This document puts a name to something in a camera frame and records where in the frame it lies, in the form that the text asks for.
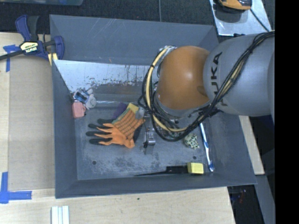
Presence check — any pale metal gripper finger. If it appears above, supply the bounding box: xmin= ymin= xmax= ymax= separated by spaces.
xmin=145 ymin=131 xmax=157 ymax=155

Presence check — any orange and black work glove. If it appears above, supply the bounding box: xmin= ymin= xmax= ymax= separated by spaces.
xmin=85 ymin=103 xmax=146 ymax=149

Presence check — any purple soft thing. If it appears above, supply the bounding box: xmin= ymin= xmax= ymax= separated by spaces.
xmin=113 ymin=102 xmax=128 ymax=119

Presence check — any yellow rectangular block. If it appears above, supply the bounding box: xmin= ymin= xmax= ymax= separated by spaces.
xmin=186 ymin=162 xmax=205 ymax=175

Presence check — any blue and white toothbrush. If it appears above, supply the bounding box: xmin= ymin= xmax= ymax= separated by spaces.
xmin=199 ymin=122 xmax=215 ymax=172

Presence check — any white toy animal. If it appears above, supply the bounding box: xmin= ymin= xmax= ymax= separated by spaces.
xmin=85 ymin=89 xmax=97 ymax=110

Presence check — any pink cup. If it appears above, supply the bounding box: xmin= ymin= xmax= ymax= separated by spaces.
xmin=71 ymin=101 xmax=86 ymax=119

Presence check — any blue and white small toy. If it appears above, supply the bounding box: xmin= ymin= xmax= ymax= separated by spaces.
xmin=73 ymin=89 xmax=90 ymax=103

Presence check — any grey metal bin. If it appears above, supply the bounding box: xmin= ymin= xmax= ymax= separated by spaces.
xmin=49 ymin=14 xmax=258 ymax=199

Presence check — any pale wood flat board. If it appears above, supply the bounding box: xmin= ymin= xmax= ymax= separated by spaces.
xmin=7 ymin=59 xmax=57 ymax=192

